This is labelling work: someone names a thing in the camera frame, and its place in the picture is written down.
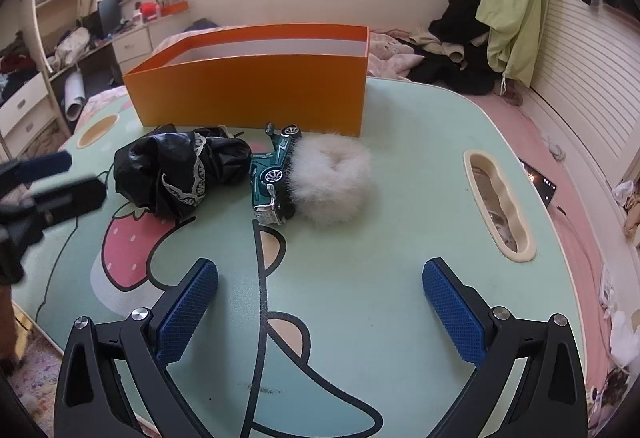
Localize white paper roll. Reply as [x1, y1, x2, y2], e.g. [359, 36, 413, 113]
[62, 71, 88, 121]

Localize white fur pompom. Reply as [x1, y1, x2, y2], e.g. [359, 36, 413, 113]
[285, 134, 375, 228]

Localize pink bed sheet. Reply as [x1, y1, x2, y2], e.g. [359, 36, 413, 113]
[470, 86, 616, 369]

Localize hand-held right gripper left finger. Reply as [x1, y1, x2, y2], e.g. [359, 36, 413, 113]
[52, 258, 219, 438]

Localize black monitor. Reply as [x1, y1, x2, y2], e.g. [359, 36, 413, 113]
[97, 0, 122, 39]

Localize colourful speckled rug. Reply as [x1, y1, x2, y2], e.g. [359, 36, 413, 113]
[7, 303, 66, 438]

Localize black smartphone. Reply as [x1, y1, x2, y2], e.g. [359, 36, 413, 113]
[518, 158, 557, 209]

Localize beige crumpled garment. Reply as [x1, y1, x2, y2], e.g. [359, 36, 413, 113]
[410, 31, 468, 64]

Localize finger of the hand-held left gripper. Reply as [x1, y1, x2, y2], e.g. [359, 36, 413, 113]
[0, 151, 73, 194]
[29, 177, 108, 232]

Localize pink floral quilt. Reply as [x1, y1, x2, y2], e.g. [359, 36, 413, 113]
[367, 29, 426, 82]

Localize green toy car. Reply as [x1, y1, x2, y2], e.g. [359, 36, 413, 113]
[249, 122, 302, 225]

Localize orange cardboard box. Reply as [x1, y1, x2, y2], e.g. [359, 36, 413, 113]
[123, 23, 371, 138]

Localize black clothes pile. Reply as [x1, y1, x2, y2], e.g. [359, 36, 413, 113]
[410, 0, 506, 95]

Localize white slatted wardrobe door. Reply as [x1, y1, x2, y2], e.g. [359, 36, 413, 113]
[530, 0, 640, 199]

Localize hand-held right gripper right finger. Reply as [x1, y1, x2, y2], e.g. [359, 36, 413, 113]
[421, 257, 587, 438]

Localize green cartoon printed desktop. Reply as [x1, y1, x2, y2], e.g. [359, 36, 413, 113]
[12, 77, 587, 438]

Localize white drawer cabinet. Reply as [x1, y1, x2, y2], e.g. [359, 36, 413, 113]
[112, 26, 153, 74]

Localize white shelf unit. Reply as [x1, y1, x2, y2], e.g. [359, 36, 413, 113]
[0, 0, 83, 159]

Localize white clothing pile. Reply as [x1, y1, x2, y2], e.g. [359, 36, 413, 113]
[52, 27, 93, 64]

